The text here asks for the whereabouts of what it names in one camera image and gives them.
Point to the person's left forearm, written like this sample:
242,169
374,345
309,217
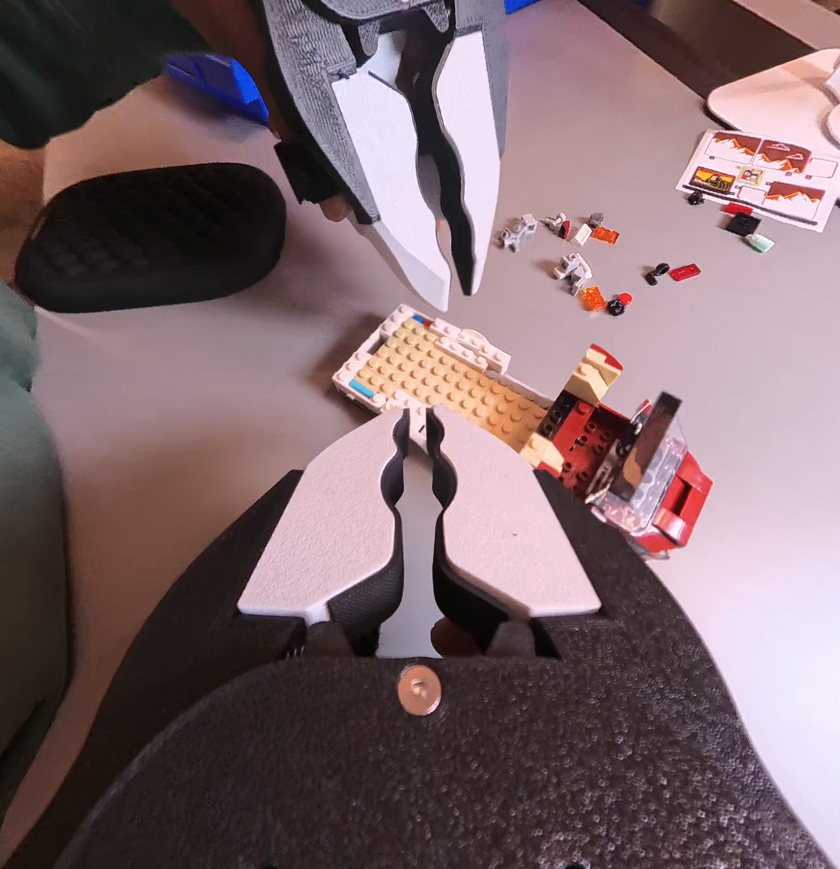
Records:
67,68

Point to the person's torso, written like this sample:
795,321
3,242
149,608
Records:
19,509

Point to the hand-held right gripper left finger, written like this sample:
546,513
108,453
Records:
318,536

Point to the red transparent brick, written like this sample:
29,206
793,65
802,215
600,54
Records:
685,271
738,208

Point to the sticker sheet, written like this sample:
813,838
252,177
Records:
759,163

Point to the black oval pad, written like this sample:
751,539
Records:
148,237

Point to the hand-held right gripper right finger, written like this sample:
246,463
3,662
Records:
522,536

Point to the black piece with red stud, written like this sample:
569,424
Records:
620,303

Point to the toy brick truck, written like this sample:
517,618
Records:
427,366

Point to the orange transparent brick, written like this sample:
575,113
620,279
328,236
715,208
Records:
593,299

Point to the pale green small piece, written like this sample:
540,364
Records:
761,242

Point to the white booklet stand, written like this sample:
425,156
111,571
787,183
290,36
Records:
766,95

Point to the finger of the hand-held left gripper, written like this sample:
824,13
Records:
386,170
474,122

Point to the pile of small loose bricks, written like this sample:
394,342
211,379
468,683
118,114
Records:
573,268

